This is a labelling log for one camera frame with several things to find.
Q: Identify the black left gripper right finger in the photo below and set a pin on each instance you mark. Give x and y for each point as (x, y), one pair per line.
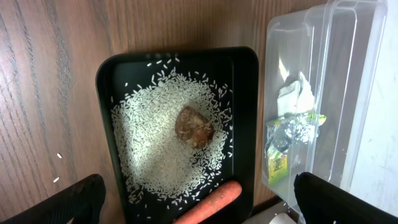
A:
(321, 202)

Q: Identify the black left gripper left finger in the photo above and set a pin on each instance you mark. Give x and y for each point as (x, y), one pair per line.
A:
(79, 203)

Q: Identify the yellow green snack packet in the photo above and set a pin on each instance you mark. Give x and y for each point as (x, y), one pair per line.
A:
(277, 165)

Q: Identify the foil wrapper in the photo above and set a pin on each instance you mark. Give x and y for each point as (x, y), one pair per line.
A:
(286, 131)

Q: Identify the pile of white rice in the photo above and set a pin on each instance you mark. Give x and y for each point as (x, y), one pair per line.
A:
(153, 159)

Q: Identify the orange carrot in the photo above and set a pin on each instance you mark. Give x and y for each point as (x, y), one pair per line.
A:
(213, 203)

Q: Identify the white napkin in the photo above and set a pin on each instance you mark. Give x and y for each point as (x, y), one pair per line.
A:
(295, 98)

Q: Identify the brown food lump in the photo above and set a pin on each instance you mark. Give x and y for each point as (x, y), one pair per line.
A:
(192, 128)

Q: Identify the clear plastic bin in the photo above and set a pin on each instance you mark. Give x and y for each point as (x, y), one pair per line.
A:
(336, 46)

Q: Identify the black plastic tray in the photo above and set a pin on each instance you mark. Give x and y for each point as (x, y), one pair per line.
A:
(238, 67)

